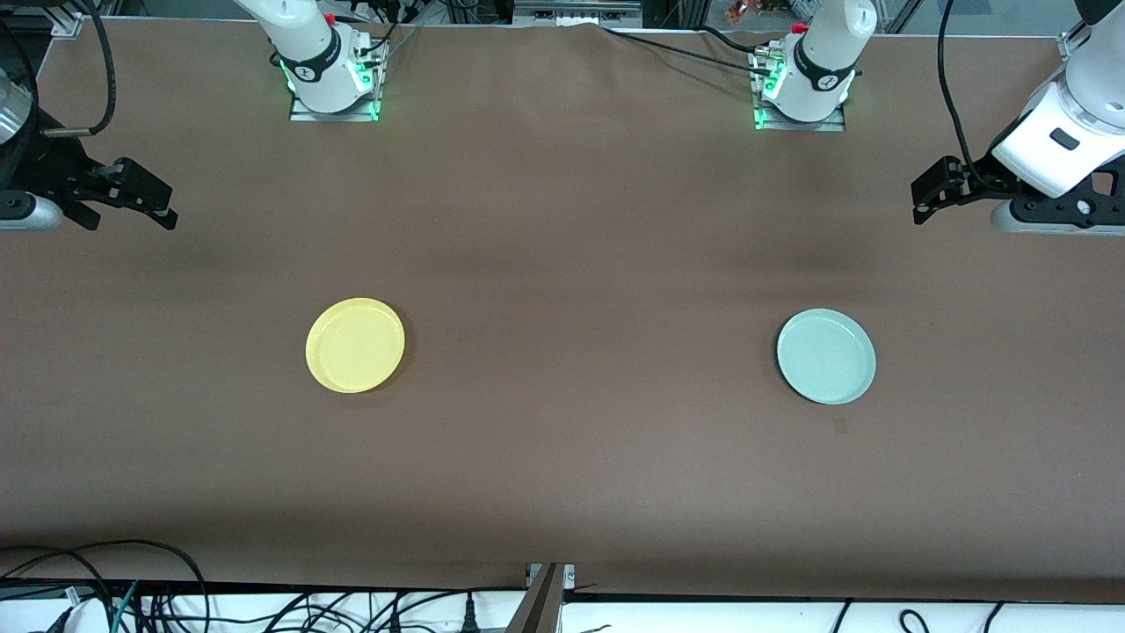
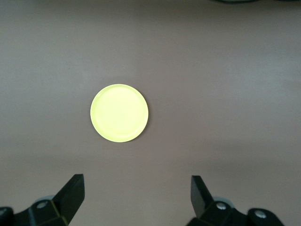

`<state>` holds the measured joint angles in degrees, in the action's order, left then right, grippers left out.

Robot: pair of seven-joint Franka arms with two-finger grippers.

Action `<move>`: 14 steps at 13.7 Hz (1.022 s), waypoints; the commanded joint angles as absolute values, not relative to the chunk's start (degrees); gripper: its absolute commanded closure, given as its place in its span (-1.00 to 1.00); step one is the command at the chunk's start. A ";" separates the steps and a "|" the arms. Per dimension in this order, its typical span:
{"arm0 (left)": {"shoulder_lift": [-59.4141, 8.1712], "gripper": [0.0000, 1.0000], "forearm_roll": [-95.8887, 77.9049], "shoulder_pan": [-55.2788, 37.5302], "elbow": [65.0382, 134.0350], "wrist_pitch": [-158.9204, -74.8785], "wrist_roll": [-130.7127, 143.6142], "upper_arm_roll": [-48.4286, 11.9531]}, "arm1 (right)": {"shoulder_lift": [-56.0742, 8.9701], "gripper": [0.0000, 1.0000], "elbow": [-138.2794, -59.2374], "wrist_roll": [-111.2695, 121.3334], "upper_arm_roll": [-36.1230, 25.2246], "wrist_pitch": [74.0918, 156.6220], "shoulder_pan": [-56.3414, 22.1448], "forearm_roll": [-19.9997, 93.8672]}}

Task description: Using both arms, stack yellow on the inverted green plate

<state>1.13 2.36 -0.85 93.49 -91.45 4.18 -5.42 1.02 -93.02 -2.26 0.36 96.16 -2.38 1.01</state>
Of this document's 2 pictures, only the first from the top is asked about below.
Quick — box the pale green round plate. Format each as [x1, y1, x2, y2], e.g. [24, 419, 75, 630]
[776, 308, 877, 406]

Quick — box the yellow round plate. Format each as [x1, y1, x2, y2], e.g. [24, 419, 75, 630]
[305, 297, 407, 394]

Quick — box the brown table cover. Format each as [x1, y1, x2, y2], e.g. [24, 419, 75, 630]
[0, 18, 1125, 604]

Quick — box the white lower bench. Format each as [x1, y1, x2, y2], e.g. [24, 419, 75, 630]
[0, 591, 1125, 633]

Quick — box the grey metal support beam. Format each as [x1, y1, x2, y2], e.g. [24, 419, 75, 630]
[504, 563, 569, 633]

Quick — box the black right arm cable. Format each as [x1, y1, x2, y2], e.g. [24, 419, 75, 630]
[39, 0, 119, 138]

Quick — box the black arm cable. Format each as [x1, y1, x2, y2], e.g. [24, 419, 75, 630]
[39, 0, 119, 138]
[937, 0, 991, 177]

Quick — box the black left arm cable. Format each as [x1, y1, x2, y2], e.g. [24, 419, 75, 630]
[937, 0, 991, 177]

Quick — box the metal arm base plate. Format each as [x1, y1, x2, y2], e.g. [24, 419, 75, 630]
[753, 107, 847, 134]
[289, 95, 382, 123]

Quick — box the long black table cable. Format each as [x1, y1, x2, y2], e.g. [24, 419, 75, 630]
[601, 26, 780, 78]

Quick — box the black base cable bundle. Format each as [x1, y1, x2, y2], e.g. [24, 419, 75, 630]
[364, 0, 425, 55]

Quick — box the black looping floor cable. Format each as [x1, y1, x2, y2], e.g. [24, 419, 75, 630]
[0, 539, 210, 633]

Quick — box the teal cable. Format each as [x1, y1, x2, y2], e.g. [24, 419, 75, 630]
[111, 580, 141, 633]

